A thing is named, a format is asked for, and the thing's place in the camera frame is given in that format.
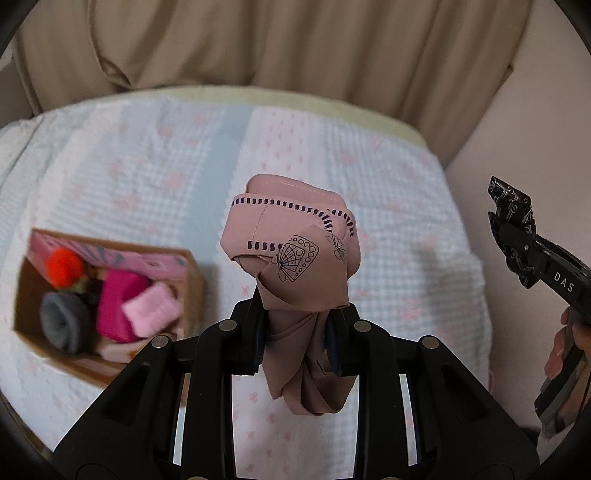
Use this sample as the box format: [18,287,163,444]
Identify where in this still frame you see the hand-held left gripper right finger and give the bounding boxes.
[324,305,539,480]

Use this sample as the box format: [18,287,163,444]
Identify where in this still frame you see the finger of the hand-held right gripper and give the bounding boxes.
[495,224,548,278]

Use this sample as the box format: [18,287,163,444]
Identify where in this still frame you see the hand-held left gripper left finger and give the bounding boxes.
[53,299,267,480]

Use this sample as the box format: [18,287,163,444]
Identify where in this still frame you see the cardboard box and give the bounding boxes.
[11,228,206,388]

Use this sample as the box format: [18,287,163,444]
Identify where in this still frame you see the pale pink towel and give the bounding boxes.
[124,282,183,337]

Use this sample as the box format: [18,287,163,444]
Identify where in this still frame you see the dusty pink printed cloth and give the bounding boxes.
[219,174,358,416]

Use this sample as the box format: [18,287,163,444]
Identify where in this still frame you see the magenta cloth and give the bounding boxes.
[96,270,155,343]

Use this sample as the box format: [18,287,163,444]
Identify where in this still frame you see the grey sock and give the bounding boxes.
[39,293,93,355]

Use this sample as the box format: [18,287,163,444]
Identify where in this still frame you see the orange pom-pom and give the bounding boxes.
[46,248,86,289]

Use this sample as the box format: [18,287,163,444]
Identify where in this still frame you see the person's right hand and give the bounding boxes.
[544,308,591,422]

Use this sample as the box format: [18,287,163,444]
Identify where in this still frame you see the light blue patterned blanket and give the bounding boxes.
[0,95,496,464]

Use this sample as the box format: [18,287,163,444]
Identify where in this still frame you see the pale green bed sheet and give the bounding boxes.
[152,85,428,145]

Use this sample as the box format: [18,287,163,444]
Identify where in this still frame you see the beige pleated curtain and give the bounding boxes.
[14,0,530,116]

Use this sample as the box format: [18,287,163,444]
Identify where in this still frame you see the beige sofa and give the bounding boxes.
[0,51,38,127]

